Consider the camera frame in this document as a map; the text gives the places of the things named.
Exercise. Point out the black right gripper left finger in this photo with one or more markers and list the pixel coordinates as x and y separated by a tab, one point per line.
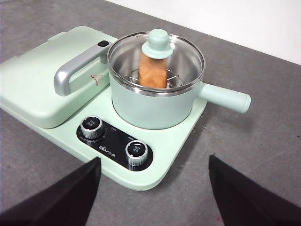
58	202

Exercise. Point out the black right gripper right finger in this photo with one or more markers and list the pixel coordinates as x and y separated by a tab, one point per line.
254	202

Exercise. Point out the steel steaming rack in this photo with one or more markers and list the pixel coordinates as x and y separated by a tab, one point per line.
175	81

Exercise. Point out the mint green steamer pot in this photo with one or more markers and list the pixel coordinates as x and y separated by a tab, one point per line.
152	108

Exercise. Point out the mint green breakfast machine base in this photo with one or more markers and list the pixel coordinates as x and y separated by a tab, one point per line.
174	146

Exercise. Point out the silver control knob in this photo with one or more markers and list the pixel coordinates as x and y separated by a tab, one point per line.
136	153
92	127

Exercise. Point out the glass lid with green knob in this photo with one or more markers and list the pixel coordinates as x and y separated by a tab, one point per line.
157	43

